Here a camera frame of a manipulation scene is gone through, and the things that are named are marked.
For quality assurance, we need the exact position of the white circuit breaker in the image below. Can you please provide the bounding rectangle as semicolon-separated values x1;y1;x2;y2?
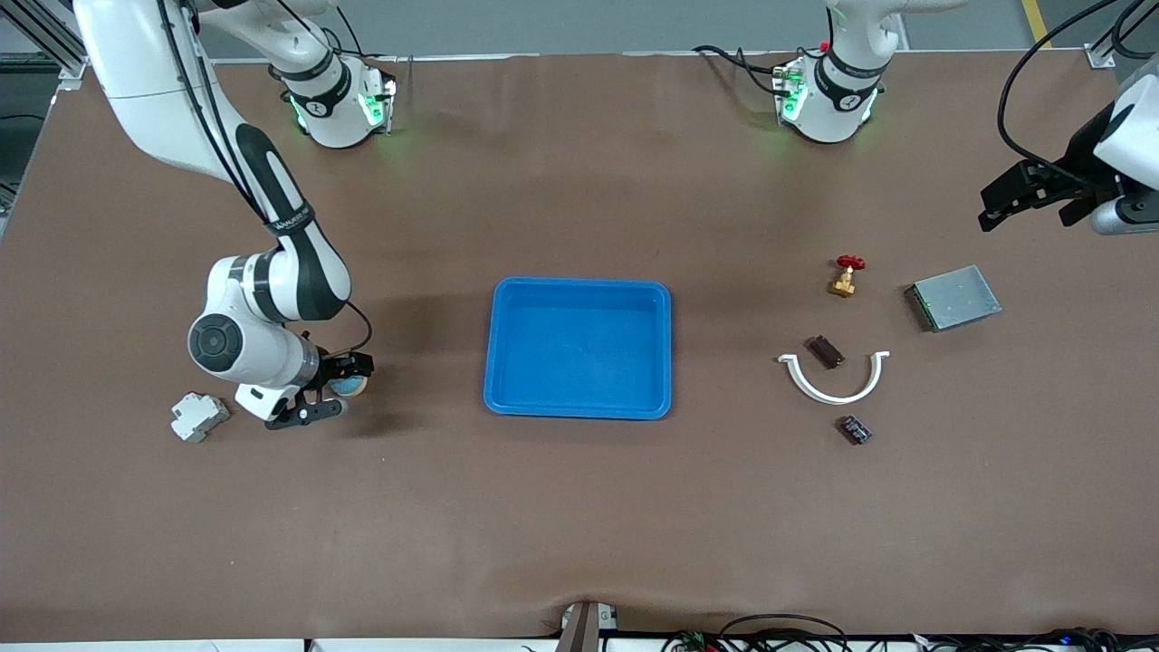
170;391;231;444

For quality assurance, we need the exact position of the silver metal module box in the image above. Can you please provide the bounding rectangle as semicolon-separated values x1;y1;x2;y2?
905;264;1003;333

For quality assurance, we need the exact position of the blue plastic tray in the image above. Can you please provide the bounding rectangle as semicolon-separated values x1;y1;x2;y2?
483;276;673;421

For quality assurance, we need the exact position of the white half-round pipe clamp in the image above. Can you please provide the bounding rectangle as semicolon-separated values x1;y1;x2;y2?
778;350;891;406

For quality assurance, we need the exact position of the brown table mat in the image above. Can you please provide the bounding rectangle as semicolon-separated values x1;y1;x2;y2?
0;50;1159;642

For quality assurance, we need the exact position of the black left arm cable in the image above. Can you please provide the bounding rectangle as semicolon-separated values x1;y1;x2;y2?
996;0;1133;182

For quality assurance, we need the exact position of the aluminium frame profile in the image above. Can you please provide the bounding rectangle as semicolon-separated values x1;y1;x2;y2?
0;0;91;91
1082;0;1159;72

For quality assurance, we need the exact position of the brass valve with red handle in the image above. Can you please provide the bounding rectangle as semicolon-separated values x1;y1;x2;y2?
827;254;867;299

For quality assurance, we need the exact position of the black base cable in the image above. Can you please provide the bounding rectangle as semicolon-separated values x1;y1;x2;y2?
333;0;368;60
693;43;820;97

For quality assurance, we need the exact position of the grey metal bracket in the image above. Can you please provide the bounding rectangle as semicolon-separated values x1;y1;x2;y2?
554;600;618;652

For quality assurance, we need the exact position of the black cable bundle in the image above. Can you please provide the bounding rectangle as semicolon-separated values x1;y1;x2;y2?
910;627;1159;652

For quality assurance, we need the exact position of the black cable loop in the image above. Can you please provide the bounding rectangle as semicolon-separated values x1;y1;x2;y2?
720;613;852;652

